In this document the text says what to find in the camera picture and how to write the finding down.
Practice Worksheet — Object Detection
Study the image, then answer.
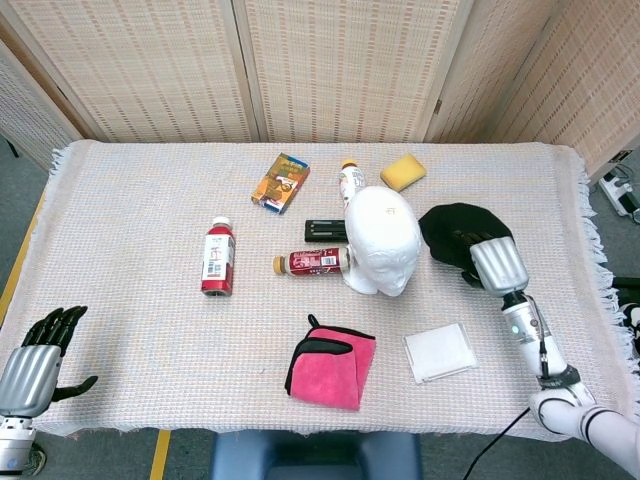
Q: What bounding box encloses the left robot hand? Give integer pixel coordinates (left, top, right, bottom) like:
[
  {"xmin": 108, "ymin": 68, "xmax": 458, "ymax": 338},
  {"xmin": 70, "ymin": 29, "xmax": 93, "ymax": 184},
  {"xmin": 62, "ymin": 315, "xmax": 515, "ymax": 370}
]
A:
[{"xmin": 0, "ymin": 305, "xmax": 100, "ymax": 420}]

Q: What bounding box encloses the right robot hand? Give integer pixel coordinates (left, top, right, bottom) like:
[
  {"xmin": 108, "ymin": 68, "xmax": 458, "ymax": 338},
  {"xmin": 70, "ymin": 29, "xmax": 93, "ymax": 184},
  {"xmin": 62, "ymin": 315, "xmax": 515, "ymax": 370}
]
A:
[{"xmin": 451, "ymin": 227, "xmax": 531, "ymax": 295}]

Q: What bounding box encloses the black cap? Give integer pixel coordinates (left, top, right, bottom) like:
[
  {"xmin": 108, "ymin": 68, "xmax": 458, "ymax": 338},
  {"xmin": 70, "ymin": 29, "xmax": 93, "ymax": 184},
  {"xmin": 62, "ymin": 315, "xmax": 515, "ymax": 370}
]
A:
[{"xmin": 417, "ymin": 202, "xmax": 516, "ymax": 282}]

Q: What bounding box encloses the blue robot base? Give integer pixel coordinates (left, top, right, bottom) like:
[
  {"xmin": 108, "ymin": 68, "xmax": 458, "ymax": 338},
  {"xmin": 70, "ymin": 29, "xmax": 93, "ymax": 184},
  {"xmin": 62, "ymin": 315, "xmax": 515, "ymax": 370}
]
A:
[{"xmin": 209, "ymin": 430, "xmax": 424, "ymax": 480}]

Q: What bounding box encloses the white mannequin head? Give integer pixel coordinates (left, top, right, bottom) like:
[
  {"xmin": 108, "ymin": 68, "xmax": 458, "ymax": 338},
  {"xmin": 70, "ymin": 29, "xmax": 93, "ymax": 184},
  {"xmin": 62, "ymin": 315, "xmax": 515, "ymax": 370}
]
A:
[{"xmin": 342, "ymin": 185, "xmax": 424, "ymax": 297}]

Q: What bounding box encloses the clear plastic square case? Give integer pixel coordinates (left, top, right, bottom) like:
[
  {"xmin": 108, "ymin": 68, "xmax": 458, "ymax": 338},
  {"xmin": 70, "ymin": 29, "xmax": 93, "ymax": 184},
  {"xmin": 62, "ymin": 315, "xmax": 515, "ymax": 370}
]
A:
[{"xmin": 402, "ymin": 322, "xmax": 479, "ymax": 385}]

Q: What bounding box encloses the beige woven tablecloth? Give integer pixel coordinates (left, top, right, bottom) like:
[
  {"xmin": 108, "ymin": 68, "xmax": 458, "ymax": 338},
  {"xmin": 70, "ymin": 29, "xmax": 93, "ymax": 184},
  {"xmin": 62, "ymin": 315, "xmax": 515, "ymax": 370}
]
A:
[{"xmin": 0, "ymin": 139, "xmax": 624, "ymax": 442}]

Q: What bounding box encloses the yellow sponge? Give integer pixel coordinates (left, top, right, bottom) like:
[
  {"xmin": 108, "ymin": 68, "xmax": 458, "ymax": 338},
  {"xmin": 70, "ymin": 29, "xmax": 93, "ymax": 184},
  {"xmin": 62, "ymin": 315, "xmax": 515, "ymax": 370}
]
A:
[{"xmin": 379, "ymin": 153, "xmax": 428, "ymax": 192}]

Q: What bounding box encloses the white power strip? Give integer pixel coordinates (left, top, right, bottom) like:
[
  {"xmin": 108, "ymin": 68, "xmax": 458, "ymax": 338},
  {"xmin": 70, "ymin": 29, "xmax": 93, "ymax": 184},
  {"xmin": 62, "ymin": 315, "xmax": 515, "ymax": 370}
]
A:
[{"xmin": 598, "ymin": 172, "xmax": 640, "ymax": 217}]

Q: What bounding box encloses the white drink bottle yellow cap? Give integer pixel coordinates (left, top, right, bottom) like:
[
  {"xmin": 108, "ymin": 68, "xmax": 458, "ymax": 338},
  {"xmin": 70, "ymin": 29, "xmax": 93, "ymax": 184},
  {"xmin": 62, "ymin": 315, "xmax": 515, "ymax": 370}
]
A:
[{"xmin": 337, "ymin": 158, "xmax": 366, "ymax": 211}]

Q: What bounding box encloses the black rectangular box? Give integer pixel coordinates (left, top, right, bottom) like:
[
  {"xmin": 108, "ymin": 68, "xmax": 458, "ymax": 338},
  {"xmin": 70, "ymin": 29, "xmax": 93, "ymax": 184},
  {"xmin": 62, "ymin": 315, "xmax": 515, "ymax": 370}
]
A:
[{"xmin": 304, "ymin": 218, "xmax": 348, "ymax": 244}]

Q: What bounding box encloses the brown coffee bottle yellow cap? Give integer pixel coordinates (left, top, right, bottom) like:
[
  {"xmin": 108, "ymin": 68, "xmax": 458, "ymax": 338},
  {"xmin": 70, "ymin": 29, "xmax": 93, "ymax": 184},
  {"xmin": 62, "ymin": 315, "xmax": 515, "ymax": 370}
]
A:
[{"xmin": 272, "ymin": 245, "xmax": 357, "ymax": 277}]

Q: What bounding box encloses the pink cloth black trim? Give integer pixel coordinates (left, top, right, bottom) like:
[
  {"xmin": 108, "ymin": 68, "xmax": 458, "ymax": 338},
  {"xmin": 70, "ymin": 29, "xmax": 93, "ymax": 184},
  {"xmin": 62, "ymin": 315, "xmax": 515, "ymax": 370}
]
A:
[{"xmin": 284, "ymin": 313, "xmax": 377, "ymax": 413}]

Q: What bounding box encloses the red drink bottle white cap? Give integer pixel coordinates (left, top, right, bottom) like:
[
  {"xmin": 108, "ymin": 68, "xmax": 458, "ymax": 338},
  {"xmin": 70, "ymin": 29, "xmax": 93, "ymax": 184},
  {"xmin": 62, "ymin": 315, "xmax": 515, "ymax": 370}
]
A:
[{"xmin": 200, "ymin": 216, "xmax": 237, "ymax": 299}]

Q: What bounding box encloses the orange cardboard snack box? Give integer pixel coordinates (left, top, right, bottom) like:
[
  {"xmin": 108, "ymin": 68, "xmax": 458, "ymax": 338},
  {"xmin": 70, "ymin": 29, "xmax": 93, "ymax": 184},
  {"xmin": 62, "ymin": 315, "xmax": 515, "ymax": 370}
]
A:
[{"xmin": 250, "ymin": 152, "xmax": 311, "ymax": 216}]

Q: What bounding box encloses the woven folding screen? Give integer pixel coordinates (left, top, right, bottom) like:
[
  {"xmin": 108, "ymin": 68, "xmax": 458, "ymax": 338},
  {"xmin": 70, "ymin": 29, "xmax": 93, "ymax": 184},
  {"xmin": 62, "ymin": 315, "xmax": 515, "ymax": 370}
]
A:
[{"xmin": 0, "ymin": 0, "xmax": 640, "ymax": 179}]

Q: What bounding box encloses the black cable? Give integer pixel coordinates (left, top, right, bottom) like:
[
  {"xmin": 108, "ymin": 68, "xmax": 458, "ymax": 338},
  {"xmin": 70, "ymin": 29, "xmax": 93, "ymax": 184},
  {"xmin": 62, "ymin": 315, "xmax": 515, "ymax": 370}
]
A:
[{"xmin": 458, "ymin": 407, "xmax": 532, "ymax": 480}]

